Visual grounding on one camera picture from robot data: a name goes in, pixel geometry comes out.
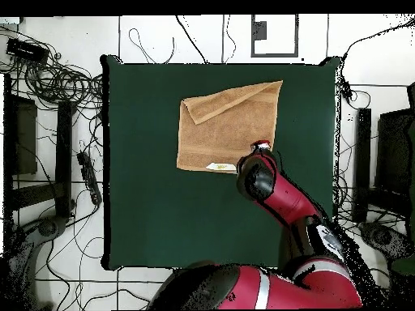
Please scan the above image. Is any tan terry towel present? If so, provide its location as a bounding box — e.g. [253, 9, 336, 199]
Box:
[175, 79, 284, 175]

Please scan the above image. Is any black upright bar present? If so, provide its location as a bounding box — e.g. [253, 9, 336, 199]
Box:
[352, 108, 373, 224]

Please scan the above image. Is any dark grey square plate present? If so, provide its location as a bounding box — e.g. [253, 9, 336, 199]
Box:
[252, 20, 267, 40]

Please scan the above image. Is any dark green table cloth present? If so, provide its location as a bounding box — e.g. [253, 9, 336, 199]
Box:
[101, 53, 341, 272]

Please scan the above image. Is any black box cabinet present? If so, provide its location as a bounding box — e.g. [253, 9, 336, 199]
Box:
[375, 108, 415, 195]

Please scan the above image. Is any grey stand base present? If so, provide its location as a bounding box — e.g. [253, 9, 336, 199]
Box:
[4, 215, 67, 310]
[357, 221, 414, 260]

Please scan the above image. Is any black power strip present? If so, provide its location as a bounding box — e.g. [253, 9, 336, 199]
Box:
[76, 151, 103, 207]

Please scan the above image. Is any black rectangular box device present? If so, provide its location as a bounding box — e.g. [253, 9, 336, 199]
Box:
[5, 37, 50, 66]

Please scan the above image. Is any grey rectangular frame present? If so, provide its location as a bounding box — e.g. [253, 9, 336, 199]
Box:
[250, 14, 299, 58]

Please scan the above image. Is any black diagonal cable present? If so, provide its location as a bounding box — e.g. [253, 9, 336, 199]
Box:
[175, 15, 208, 65]

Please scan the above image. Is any black stand frame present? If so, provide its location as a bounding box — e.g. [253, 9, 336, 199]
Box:
[9, 100, 77, 219]

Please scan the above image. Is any black cable tangle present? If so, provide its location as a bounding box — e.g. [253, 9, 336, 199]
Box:
[0, 25, 105, 111]

